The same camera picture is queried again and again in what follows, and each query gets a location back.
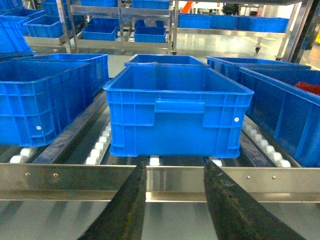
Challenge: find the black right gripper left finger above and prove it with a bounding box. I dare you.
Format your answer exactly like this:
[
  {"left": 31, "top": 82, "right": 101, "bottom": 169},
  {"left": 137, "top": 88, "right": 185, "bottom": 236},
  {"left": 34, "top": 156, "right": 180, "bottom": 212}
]
[{"left": 79, "top": 162, "right": 147, "bottom": 240}]

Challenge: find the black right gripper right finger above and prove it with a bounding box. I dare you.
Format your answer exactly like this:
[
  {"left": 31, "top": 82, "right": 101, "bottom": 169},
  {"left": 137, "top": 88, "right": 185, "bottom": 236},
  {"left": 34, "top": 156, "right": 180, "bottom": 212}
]
[{"left": 204, "top": 161, "right": 304, "bottom": 240}]

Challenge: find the steel shelf rack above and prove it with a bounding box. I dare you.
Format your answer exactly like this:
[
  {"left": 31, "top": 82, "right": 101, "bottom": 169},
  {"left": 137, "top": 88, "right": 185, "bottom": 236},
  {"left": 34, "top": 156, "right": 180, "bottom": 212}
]
[
  {"left": 0, "top": 93, "right": 320, "bottom": 240},
  {"left": 25, "top": 0, "right": 317, "bottom": 62}
]

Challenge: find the red part in bin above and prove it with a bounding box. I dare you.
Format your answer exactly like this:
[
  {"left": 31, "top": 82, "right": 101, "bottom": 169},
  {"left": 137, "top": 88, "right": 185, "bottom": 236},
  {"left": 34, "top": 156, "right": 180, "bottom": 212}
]
[{"left": 294, "top": 81, "right": 320, "bottom": 96}]

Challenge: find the blue storage bin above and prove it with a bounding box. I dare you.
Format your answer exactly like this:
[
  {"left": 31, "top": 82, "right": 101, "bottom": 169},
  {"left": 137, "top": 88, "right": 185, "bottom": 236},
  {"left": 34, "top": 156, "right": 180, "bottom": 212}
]
[
  {"left": 239, "top": 68, "right": 320, "bottom": 167},
  {"left": 14, "top": 53, "right": 109, "bottom": 98},
  {"left": 23, "top": 15, "right": 64, "bottom": 38},
  {"left": 178, "top": 13, "right": 212, "bottom": 29},
  {"left": 0, "top": 16, "right": 35, "bottom": 62},
  {"left": 237, "top": 16, "right": 289, "bottom": 33},
  {"left": 104, "top": 64, "right": 254, "bottom": 159},
  {"left": 134, "top": 19, "right": 167, "bottom": 43},
  {"left": 206, "top": 56, "right": 312, "bottom": 82},
  {"left": 124, "top": 54, "right": 209, "bottom": 67},
  {"left": 0, "top": 59, "right": 92, "bottom": 148},
  {"left": 82, "top": 17, "right": 120, "bottom": 41}
]

